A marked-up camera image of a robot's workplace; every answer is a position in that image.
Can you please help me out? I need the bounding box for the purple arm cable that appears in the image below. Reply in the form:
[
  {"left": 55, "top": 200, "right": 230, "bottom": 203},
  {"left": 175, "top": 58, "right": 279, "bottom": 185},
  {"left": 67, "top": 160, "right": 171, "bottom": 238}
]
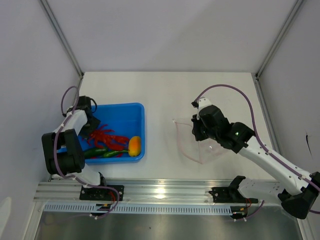
[
  {"left": 53, "top": 85, "right": 120, "bottom": 221},
  {"left": 196, "top": 84, "right": 320, "bottom": 193}
]

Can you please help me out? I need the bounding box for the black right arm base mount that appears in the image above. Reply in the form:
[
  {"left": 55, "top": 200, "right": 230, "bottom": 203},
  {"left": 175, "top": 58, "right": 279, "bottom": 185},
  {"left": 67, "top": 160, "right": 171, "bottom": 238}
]
[{"left": 208, "top": 186, "right": 259, "bottom": 204}]

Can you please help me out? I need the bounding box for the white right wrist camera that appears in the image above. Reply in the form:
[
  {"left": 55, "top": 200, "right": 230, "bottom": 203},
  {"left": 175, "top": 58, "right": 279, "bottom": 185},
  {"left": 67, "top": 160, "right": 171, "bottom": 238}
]
[{"left": 191, "top": 97, "right": 212, "bottom": 120}]

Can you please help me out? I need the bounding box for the right aluminium frame post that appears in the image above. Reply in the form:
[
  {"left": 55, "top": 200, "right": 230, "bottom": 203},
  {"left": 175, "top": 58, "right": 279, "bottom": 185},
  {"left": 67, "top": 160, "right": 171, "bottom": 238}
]
[{"left": 255, "top": 0, "right": 307, "bottom": 80}]

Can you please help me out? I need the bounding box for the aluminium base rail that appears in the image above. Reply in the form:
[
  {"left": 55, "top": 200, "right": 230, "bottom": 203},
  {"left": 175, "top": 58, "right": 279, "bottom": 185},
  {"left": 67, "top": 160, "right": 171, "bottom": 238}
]
[{"left": 33, "top": 178, "right": 286, "bottom": 207}]

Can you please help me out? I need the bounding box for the green toy chili pepper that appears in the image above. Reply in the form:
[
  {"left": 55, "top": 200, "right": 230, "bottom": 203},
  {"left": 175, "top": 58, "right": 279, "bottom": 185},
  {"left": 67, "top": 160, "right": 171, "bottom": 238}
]
[{"left": 102, "top": 149, "right": 129, "bottom": 158}]

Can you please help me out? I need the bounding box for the dark green toy cucumber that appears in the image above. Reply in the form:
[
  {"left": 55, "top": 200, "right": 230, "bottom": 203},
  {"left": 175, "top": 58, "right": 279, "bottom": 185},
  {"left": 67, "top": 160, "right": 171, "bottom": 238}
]
[{"left": 83, "top": 147, "right": 109, "bottom": 159}]

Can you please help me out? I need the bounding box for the slotted white cable duct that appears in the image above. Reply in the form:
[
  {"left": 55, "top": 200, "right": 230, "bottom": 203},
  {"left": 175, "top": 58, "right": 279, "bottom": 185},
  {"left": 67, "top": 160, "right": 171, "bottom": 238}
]
[{"left": 44, "top": 202, "right": 233, "bottom": 216}]

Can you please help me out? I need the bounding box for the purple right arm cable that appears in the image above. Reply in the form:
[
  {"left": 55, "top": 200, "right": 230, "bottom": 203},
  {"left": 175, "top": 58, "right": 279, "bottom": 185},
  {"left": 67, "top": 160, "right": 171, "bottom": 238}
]
[{"left": 196, "top": 84, "right": 320, "bottom": 193}]

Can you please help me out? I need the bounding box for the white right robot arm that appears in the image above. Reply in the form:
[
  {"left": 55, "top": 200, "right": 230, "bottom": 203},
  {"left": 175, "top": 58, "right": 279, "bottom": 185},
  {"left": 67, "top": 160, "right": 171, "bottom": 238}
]
[{"left": 191, "top": 102, "right": 320, "bottom": 220}]

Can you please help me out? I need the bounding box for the left aluminium frame post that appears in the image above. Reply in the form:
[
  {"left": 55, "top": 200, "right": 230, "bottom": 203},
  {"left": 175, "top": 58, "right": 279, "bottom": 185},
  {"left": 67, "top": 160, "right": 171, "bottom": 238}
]
[{"left": 38, "top": 0, "right": 84, "bottom": 79}]

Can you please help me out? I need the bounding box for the red toy chili pepper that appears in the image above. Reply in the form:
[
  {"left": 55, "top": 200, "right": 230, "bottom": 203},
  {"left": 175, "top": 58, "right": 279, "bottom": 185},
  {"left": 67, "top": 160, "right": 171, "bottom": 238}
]
[{"left": 90, "top": 152, "right": 123, "bottom": 159}]

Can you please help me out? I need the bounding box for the blue plastic bin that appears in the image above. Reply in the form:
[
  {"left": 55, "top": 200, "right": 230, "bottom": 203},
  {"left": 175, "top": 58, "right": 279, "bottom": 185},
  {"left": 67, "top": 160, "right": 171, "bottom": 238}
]
[{"left": 57, "top": 102, "right": 146, "bottom": 166}]

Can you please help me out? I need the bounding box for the aluminium frame post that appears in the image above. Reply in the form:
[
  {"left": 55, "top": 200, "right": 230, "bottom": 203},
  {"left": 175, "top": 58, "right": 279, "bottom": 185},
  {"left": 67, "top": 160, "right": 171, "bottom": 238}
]
[
  {"left": 255, "top": 0, "right": 307, "bottom": 80},
  {"left": 38, "top": 0, "right": 84, "bottom": 79}
]

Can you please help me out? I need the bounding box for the orange yellow toy mango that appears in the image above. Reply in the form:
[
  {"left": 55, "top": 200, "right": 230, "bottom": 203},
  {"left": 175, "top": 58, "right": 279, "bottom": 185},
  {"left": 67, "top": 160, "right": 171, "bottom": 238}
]
[{"left": 128, "top": 136, "right": 142, "bottom": 157}]

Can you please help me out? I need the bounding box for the red toy lobster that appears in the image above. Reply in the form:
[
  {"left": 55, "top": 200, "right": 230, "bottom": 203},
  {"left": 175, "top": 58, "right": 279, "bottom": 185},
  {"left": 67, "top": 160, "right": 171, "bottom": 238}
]
[{"left": 81, "top": 124, "right": 130, "bottom": 151}]

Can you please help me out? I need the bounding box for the clear pink zip top bag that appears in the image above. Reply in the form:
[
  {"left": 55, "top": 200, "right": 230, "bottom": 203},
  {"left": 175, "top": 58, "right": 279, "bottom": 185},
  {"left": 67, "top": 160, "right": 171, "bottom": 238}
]
[{"left": 172, "top": 118, "right": 228, "bottom": 165}]

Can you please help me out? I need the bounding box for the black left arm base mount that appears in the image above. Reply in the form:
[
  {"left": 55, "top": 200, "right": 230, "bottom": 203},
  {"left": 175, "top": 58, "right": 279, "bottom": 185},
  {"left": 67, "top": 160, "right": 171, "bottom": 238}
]
[{"left": 79, "top": 185, "right": 125, "bottom": 202}]

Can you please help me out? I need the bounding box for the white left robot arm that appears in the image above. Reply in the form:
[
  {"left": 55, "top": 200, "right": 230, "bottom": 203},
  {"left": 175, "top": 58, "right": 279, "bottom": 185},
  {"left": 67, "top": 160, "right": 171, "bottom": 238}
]
[{"left": 41, "top": 96, "right": 109, "bottom": 200}]

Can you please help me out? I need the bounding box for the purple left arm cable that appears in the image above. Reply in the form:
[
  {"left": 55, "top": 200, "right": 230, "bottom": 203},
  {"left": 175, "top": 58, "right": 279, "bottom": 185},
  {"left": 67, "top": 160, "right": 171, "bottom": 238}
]
[{"left": 53, "top": 85, "right": 120, "bottom": 221}]

